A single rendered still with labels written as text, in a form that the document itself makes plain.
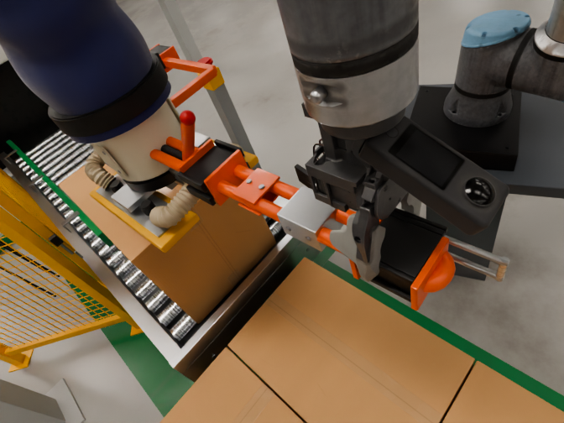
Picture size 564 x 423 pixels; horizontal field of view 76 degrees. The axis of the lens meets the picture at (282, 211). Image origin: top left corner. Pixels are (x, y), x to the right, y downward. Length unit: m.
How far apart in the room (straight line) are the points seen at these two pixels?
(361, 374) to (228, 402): 0.39
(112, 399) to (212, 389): 0.97
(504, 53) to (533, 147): 0.31
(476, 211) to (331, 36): 0.17
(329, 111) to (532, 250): 1.77
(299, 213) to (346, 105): 0.25
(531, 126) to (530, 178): 0.23
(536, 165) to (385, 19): 1.04
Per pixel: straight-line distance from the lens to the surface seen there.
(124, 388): 2.10
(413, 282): 0.40
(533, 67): 1.13
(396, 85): 0.27
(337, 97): 0.27
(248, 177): 0.57
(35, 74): 0.71
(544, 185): 1.20
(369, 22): 0.24
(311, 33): 0.25
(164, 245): 0.75
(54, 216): 2.15
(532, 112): 1.44
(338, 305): 1.19
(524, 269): 1.93
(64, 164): 2.68
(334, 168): 0.35
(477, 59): 1.16
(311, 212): 0.48
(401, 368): 1.10
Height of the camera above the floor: 1.60
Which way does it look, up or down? 46 degrees down
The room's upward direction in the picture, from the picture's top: 24 degrees counter-clockwise
